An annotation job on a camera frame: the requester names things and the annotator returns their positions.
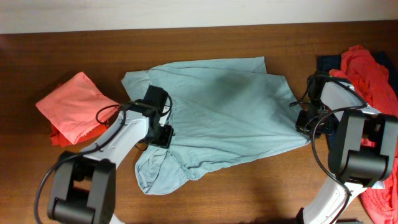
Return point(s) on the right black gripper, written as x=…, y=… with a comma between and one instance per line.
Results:
x=300, y=124

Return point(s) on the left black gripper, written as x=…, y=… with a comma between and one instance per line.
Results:
x=165, y=140

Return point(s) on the light blue t-shirt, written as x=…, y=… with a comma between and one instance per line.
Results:
x=225, y=112

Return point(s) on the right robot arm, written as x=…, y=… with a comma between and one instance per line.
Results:
x=353, y=143

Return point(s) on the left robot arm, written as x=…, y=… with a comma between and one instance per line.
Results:
x=84, y=183

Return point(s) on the dark navy garment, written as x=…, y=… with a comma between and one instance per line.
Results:
x=373, y=75

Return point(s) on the folded salmon pink shirt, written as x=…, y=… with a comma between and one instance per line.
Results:
x=76, y=107

